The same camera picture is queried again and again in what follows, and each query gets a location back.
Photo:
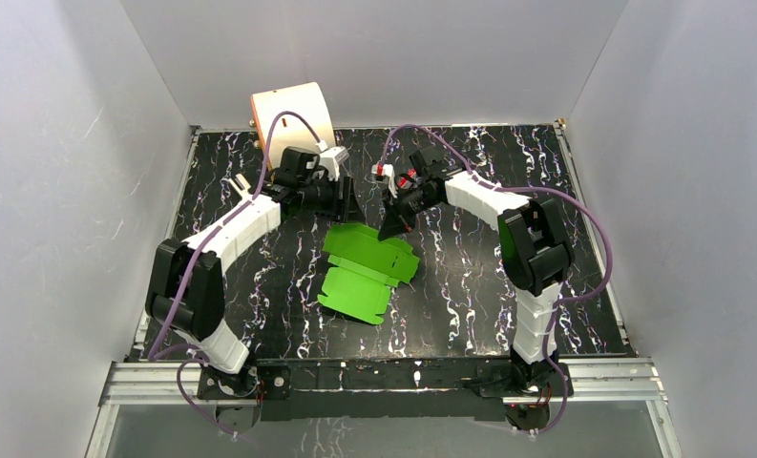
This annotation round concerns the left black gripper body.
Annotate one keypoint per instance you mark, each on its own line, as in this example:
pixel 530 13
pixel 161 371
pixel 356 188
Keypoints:
pixel 341 198

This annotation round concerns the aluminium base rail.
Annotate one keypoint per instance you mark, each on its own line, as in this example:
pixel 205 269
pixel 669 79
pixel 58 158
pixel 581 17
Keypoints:
pixel 398 388

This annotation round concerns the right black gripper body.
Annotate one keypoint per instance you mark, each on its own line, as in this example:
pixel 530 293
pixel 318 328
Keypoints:
pixel 414 200

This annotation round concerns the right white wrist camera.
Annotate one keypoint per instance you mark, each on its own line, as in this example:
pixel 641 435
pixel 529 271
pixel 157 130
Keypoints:
pixel 383 174

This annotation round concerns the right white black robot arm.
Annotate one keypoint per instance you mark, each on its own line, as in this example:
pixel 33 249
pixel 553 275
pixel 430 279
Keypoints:
pixel 535 251

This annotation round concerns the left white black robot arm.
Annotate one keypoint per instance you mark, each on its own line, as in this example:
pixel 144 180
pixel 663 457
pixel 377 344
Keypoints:
pixel 186 288

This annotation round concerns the green paper box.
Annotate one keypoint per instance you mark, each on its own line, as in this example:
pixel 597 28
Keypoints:
pixel 364 271

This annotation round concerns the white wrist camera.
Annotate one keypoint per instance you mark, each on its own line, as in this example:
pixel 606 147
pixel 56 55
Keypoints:
pixel 383 174
pixel 333 161

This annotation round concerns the small white black block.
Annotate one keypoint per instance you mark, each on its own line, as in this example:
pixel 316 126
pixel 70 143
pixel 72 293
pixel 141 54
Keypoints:
pixel 242 185

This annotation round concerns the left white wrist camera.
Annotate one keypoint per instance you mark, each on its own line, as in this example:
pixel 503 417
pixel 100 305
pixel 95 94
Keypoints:
pixel 333 161

